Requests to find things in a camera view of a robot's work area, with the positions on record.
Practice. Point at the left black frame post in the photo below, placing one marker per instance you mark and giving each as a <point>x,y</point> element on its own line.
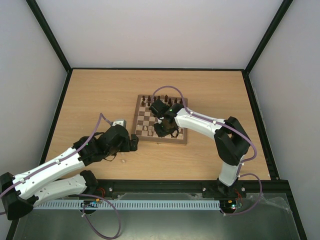
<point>38,14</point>

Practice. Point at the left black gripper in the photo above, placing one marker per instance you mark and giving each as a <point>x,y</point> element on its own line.
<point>127,148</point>

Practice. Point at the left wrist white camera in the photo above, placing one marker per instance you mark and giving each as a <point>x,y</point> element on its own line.
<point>120,122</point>

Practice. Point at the black frame post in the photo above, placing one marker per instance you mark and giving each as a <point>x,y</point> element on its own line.
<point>38,14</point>
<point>276,20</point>

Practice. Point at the light blue slotted cable duct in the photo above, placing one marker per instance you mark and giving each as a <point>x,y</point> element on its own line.
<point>77,204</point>

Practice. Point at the right black frame post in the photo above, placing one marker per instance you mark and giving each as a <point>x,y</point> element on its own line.
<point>276,20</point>

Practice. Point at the wooden folding chessboard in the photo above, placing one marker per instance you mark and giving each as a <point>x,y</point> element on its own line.
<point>143,117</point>

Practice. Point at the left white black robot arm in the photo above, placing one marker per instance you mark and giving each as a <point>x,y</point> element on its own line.
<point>22,192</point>

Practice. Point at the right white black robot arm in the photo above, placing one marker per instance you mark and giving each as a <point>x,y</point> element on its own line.
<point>232,142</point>

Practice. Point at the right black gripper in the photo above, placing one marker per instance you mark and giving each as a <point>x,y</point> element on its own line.
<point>161,129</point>

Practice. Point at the black aluminium front rail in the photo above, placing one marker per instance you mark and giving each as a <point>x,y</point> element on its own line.
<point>208,188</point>

